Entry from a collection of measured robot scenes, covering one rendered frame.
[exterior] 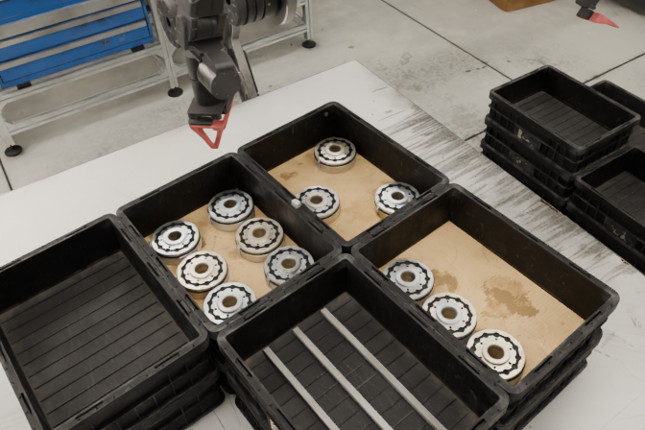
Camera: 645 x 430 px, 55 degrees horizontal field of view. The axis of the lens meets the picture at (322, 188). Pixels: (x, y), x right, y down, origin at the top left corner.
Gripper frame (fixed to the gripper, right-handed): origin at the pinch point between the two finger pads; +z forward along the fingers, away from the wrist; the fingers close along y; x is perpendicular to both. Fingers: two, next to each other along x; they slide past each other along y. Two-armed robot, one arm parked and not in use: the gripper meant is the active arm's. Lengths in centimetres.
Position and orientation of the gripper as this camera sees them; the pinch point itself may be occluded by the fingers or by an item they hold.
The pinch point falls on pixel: (217, 135)
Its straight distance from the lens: 125.9
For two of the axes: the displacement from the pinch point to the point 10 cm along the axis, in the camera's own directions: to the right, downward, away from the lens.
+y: 1.1, -6.8, 7.2
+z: 0.5, 7.3, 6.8
